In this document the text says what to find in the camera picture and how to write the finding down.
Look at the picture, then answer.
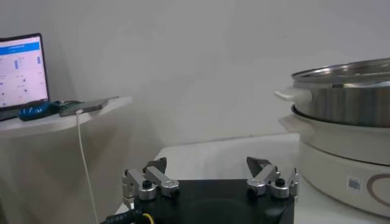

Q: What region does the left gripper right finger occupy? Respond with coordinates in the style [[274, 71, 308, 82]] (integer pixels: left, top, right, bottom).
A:
[[246, 156, 301, 200]]

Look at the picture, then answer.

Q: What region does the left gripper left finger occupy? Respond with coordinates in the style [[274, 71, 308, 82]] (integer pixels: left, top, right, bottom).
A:
[[121, 156, 180, 211]]

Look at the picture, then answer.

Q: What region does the perforated stainless steamer basket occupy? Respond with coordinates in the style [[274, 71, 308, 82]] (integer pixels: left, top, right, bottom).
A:
[[273, 57, 390, 128]]

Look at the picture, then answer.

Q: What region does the white electric cooker pot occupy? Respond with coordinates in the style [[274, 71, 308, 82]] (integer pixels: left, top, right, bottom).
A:
[[277, 105, 390, 219]]

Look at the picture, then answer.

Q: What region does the black smartphone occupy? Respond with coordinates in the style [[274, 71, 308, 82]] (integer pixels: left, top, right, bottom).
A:
[[58, 97, 110, 117]]

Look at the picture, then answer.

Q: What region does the green flat strip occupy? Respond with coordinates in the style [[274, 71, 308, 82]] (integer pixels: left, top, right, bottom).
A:
[[59, 96, 119, 108]]

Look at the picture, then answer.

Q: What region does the white side table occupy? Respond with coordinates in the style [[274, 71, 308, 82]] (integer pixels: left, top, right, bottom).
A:
[[0, 96, 134, 141]]

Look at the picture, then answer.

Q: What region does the blue computer mouse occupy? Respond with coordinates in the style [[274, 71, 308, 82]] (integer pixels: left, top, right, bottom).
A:
[[18, 102, 62, 122]]

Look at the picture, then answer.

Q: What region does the black open laptop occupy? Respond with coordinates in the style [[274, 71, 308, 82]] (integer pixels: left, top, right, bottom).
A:
[[0, 32, 51, 122]]

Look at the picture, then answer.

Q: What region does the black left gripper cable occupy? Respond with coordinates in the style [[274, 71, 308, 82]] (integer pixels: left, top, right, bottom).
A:
[[100, 209, 155, 224]]

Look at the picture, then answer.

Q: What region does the white charging cable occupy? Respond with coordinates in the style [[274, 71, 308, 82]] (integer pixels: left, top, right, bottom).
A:
[[75, 109, 100, 224]]

